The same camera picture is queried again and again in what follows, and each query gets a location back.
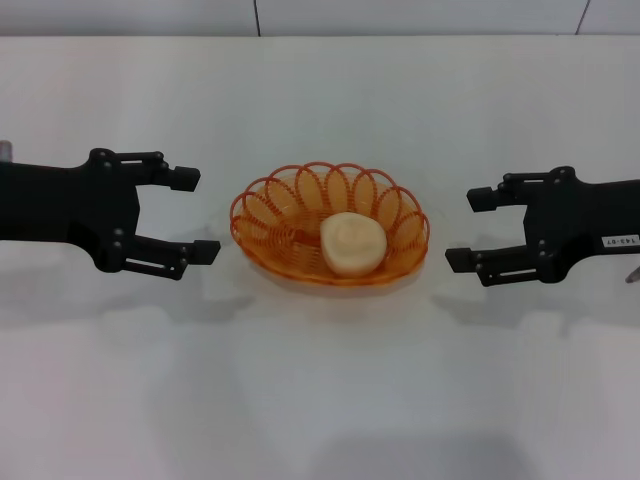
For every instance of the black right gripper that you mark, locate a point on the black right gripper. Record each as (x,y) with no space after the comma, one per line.
(570,220)

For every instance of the pale round steamed bun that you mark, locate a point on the pale round steamed bun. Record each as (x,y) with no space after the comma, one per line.
(352,245)

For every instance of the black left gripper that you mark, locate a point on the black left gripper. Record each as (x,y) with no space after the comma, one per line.
(65,205)

